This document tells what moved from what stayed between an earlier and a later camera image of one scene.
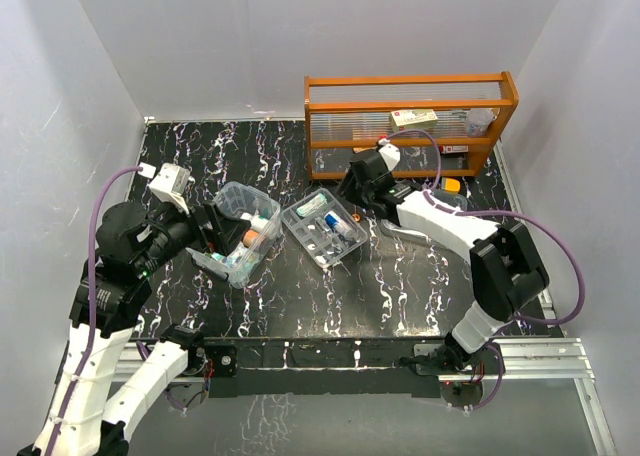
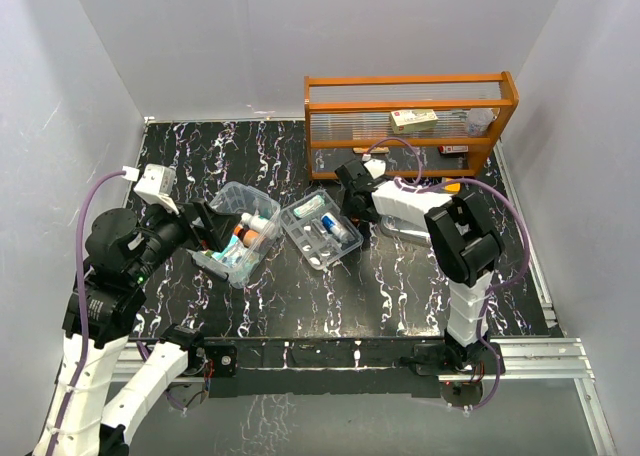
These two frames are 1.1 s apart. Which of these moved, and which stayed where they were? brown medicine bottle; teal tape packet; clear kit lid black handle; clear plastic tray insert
Moved: clear kit lid black handle
Stayed: brown medicine bottle; teal tape packet; clear plastic tray insert
